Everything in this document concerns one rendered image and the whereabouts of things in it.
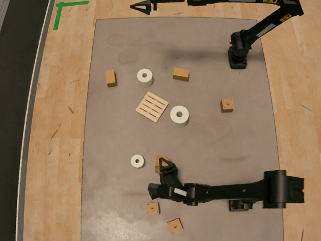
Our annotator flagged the small wooden pallet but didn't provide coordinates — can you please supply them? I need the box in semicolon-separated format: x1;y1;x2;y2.
135;91;169;123

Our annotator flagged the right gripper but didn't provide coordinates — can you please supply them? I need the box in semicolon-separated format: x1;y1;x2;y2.
130;0;171;15

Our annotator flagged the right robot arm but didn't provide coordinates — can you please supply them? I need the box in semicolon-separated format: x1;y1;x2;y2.
187;0;304;67

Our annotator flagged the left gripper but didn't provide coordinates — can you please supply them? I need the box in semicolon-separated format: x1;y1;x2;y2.
159;157;182;185

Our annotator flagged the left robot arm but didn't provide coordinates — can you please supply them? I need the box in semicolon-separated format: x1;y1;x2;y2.
148;170;305;211

